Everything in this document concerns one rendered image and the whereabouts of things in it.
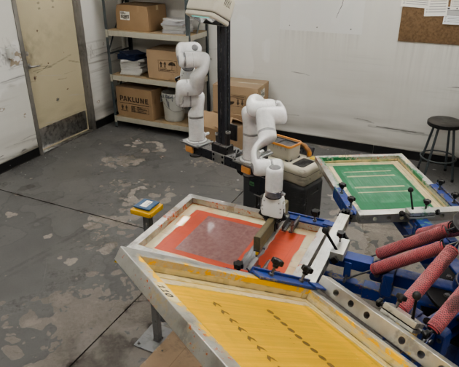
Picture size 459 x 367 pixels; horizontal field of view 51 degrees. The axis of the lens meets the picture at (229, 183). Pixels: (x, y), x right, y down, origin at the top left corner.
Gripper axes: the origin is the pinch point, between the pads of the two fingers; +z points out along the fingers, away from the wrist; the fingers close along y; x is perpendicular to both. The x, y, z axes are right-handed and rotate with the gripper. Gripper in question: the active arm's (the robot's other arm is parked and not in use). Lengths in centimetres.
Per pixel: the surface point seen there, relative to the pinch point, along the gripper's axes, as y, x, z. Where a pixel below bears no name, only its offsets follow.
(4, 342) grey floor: 161, 33, 110
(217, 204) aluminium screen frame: 40.1, -25.0, 11.7
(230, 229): 24.9, -9.0, 14.1
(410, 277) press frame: -61, 2, 7
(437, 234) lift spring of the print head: -67, -4, -11
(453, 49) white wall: -53, -380, -15
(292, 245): -7.5, -8.6, 14.0
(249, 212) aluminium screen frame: 21.6, -25.0, 12.1
